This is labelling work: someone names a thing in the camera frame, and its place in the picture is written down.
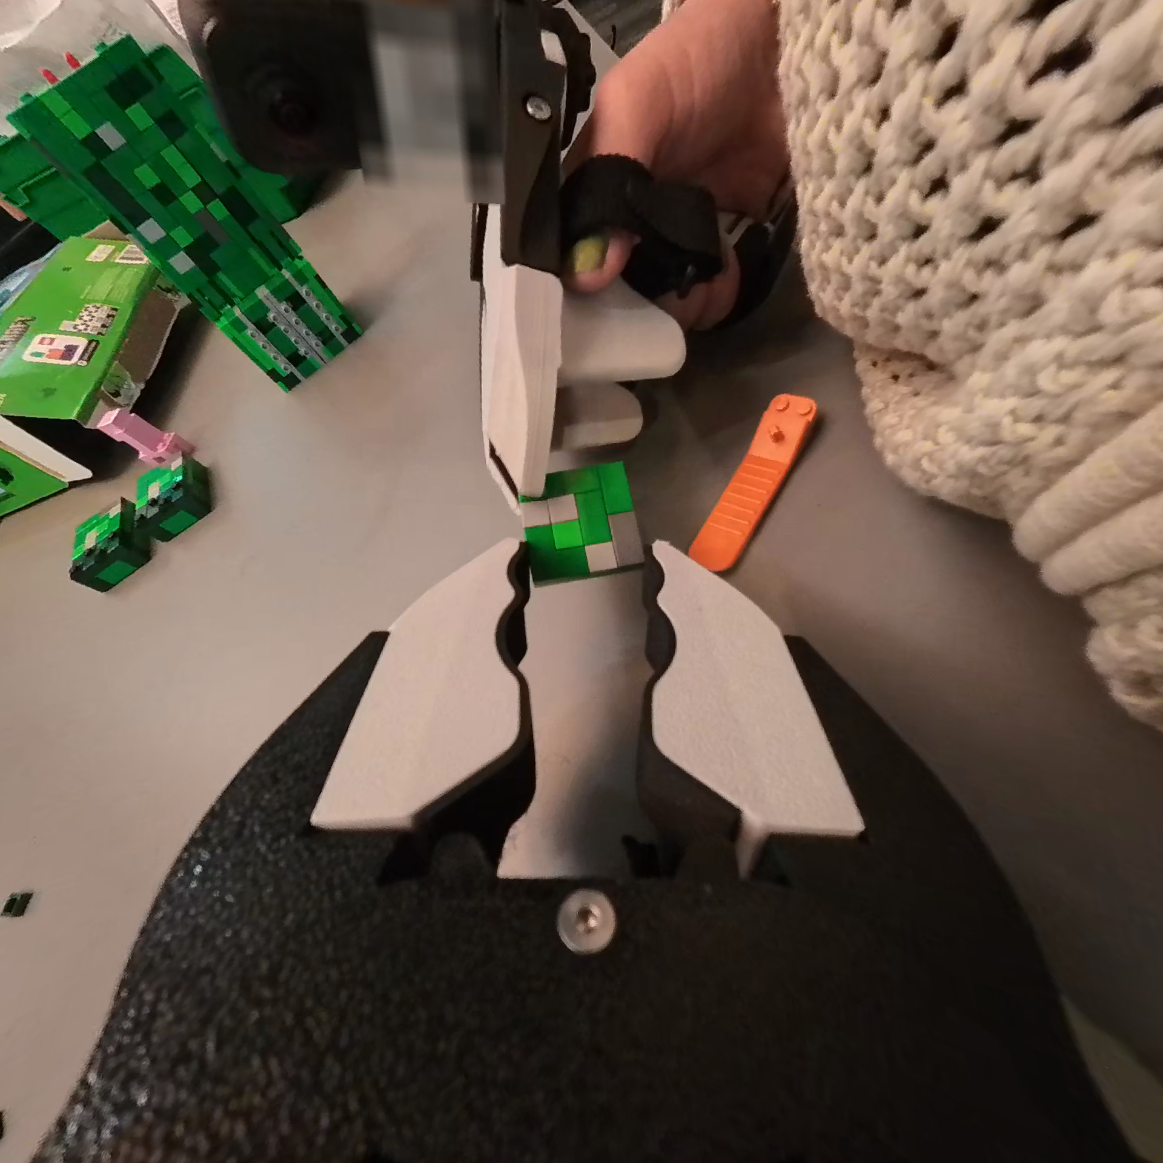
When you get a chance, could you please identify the small green lego cube build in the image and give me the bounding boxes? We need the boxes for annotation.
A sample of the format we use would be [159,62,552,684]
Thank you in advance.
[133,452,216,544]
[70,498,155,594]

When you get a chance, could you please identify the green lego set box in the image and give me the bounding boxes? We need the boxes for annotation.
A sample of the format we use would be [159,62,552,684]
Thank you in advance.
[0,233,188,520]

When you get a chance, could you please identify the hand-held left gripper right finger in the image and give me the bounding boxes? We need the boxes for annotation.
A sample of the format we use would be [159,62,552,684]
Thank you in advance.
[639,537,867,877]

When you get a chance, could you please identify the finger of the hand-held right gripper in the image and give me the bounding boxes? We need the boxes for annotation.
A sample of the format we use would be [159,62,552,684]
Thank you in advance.
[479,263,567,500]
[484,443,528,522]

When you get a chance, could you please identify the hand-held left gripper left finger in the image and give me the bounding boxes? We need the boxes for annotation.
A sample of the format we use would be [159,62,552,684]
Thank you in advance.
[311,539,538,835]

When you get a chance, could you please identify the person's right hand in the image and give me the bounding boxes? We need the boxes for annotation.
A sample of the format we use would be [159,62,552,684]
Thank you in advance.
[565,0,801,329]

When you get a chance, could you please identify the large green lego creeper build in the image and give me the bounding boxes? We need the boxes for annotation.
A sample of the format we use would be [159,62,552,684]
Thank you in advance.
[0,40,365,393]

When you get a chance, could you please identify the green and grey tiled lego plate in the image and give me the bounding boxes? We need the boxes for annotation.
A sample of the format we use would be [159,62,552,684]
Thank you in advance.
[519,459,648,588]

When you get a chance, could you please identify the pink lego pig figure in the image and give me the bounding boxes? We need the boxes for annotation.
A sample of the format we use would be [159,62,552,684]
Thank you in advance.
[94,406,197,461]

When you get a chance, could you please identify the orange brick separator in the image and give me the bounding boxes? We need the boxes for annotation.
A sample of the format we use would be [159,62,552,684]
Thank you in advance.
[687,391,821,574]

